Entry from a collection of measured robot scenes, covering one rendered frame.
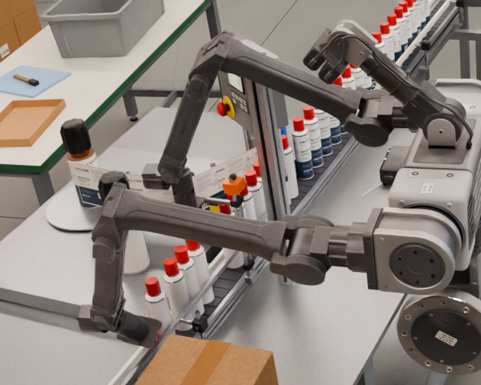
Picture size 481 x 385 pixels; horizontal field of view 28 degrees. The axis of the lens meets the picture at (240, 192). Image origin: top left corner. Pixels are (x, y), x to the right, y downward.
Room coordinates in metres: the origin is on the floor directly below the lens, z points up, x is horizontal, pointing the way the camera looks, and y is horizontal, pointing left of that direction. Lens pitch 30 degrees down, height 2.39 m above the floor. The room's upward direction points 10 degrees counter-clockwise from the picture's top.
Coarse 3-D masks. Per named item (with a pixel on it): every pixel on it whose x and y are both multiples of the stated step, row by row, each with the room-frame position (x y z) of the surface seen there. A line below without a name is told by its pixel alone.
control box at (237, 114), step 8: (248, 40) 2.30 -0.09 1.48; (256, 48) 2.24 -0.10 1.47; (272, 56) 2.17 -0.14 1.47; (224, 80) 2.24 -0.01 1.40; (224, 88) 2.25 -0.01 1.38; (232, 88) 2.21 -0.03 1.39; (224, 96) 2.26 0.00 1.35; (280, 96) 2.16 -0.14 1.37; (232, 104) 2.22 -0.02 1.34; (248, 104) 2.13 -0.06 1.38; (280, 104) 2.16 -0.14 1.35; (232, 112) 2.23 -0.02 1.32; (240, 112) 2.18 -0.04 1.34; (280, 112) 2.15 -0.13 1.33; (240, 120) 2.19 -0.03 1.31; (248, 120) 2.15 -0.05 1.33; (280, 120) 2.15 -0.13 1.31; (248, 128) 2.15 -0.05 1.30
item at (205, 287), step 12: (264, 216) 2.27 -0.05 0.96; (228, 264) 2.09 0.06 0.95; (216, 276) 2.03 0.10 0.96; (204, 288) 1.99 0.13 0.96; (192, 300) 1.94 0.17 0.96; (180, 312) 1.90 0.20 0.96; (168, 336) 1.83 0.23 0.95; (156, 348) 1.78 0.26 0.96; (144, 360) 1.75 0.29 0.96; (132, 372) 1.71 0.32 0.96
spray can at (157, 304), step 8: (152, 280) 1.88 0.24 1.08; (152, 288) 1.87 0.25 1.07; (160, 288) 1.89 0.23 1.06; (152, 296) 1.87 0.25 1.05; (160, 296) 1.87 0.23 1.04; (152, 304) 1.86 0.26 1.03; (160, 304) 1.86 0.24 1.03; (168, 304) 1.89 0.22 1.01; (152, 312) 1.86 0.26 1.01; (160, 312) 1.86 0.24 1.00; (168, 312) 1.87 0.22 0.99; (160, 320) 1.86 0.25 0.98; (168, 320) 1.87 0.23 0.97; (160, 328) 1.86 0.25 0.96
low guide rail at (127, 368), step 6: (222, 252) 2.20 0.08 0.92; (216, 258) 2.18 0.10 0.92; (222, 258) 2.19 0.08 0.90; (210, 264) 2.15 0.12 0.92; (216, 264) 2.16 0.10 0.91; (210, 270) 2.13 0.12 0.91; (138, 348) 1.85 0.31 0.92; (144, 348) 1.85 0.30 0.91; (138, 354) 1.83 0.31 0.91; (132, 360) 1.81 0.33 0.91; (138, 360) 1.83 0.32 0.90; (126, 366) 1.80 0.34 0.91; (132, 366) 1.81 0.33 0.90; (120, 372) 1.78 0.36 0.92; (126, 372) 1.78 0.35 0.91; (114, 378) 1.76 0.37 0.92; (120, 378) 1.76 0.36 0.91; (108, 384) 1.74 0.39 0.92; (114, 384) 1.74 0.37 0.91
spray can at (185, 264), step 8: (176, 248) 2.00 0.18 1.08; (184, 248) 2.00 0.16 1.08; (176, 256) 1.99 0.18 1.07; (184, 256) 1.98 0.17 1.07; (184, 264) 1.98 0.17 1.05; (192, 264) 1.99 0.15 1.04; (184, 272) 1.97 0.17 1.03; (192, 272) 1.98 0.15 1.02; (192, 280) 1.98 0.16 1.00; (192, 288) 1.98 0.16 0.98; (192, 296) 1.97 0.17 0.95; (200, 304) 1.98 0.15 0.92; (192, 312) 1.97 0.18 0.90; (200, 312) 1.98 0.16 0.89
